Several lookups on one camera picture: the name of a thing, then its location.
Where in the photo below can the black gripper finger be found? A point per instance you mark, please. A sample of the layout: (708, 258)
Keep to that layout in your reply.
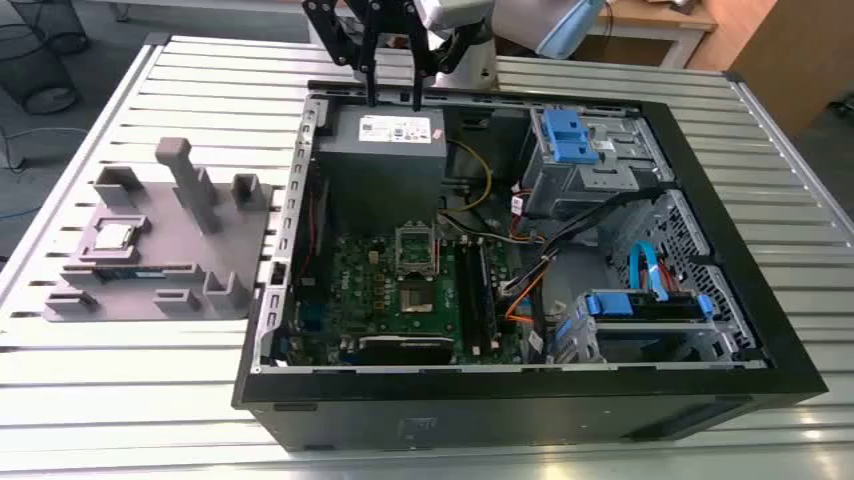
(371, 60)
(418, 60)

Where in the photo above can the socket locking lever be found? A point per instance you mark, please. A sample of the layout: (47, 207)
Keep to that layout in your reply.
(438, 257)

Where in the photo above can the silver CPU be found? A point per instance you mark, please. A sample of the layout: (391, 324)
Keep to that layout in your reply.
(117, 236)

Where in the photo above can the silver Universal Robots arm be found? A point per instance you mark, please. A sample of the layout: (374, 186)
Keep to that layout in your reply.
(474, 65)

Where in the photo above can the CPU socket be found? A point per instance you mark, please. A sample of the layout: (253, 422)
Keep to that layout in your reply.
(417, 297)

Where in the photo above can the grey power supply unit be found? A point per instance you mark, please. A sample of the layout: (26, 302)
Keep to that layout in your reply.
(374, 185)

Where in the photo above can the grey metal drive cage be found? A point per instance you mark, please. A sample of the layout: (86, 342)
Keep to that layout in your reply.
(601, 185)

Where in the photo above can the white four-pin power socket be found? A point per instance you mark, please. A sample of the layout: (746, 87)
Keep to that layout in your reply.
(373, 255)

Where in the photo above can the grey parts rack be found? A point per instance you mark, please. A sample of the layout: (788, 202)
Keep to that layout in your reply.
(167, 237)

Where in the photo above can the black RAM slot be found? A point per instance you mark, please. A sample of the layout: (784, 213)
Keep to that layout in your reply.
(465, 300)
(476, 300)

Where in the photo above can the blue RAM stick white label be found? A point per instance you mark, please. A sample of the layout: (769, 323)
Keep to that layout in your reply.
(490, 310)

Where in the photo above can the green Dell motherboard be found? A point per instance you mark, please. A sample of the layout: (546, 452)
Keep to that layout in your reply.
(354, 320)

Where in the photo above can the blue board connector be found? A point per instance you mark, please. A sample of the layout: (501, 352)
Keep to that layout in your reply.
(313, 320)

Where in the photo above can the wooden cabinet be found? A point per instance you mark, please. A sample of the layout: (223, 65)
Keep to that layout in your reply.
(788, 60)

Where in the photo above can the RAM stick gold contacts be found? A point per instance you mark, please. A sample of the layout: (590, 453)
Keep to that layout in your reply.
(134, 274)

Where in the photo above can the hard disk in blue carrier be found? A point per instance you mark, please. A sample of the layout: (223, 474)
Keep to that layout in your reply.
(608, 305)

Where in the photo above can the black graphics card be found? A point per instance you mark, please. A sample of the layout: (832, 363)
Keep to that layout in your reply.
(407, 350)

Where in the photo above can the silver disk bay cage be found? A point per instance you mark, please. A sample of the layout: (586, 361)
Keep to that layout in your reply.
(654, 328)

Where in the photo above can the black open PC case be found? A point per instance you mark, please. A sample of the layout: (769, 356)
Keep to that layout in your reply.
(534, 410)

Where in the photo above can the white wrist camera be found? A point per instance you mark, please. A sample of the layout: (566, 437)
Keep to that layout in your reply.
(454, 12)

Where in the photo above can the blue drive bay bracket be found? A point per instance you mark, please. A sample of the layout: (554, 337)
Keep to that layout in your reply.
(576, 150)
(564, 120)

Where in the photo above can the wooden desk white frame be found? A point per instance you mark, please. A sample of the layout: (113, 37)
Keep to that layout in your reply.
(668, 20)

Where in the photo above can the white metal desk frame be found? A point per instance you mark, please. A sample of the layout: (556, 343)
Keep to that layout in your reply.
(123, 11)

